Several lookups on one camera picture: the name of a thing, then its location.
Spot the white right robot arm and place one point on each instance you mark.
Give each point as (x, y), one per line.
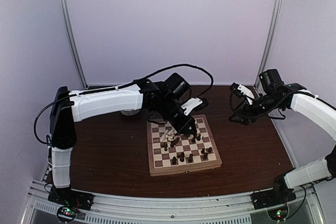
(297, 98)

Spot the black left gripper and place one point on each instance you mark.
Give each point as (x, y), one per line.
(183, 127)

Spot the aluminium front rail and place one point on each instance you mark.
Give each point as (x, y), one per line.
(236, 208)

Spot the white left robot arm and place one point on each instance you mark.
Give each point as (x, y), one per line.
(75, 106)

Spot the white scalloped bowl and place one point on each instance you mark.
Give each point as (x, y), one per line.
(129, 112)

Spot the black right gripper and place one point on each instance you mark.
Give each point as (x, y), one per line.
(245, 109)

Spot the pile of dark chess pieces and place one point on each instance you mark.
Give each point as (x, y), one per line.
(183, 143)

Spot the aluminium frame post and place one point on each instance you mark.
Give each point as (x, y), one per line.
(269, 40)
(72, 43)

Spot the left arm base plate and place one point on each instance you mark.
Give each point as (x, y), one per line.
(74, 199)

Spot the aluminium frame post right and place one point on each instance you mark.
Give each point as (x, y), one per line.
(269, 40)

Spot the wooden chess board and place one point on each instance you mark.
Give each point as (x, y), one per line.
(171, 153)

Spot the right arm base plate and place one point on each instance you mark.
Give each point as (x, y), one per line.
(270, 198)

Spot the aluminium frame post left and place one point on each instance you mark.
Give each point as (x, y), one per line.
(72, 43)

